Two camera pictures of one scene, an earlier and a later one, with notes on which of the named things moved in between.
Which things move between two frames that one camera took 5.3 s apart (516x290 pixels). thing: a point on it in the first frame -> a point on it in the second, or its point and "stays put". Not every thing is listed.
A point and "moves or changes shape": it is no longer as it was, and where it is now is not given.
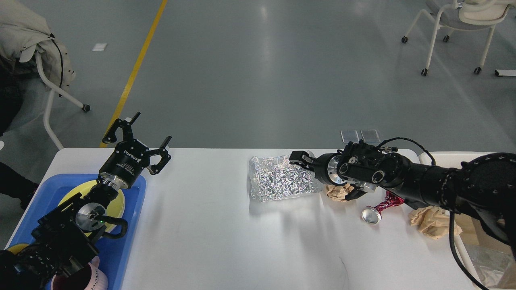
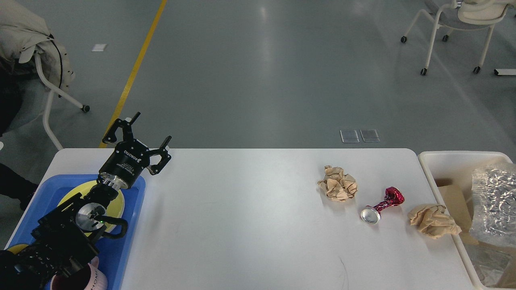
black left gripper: [130, 157] stays put
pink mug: [89, 277] stays put
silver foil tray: [274, 178] moves or changes shape
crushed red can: [371, 214] stays put
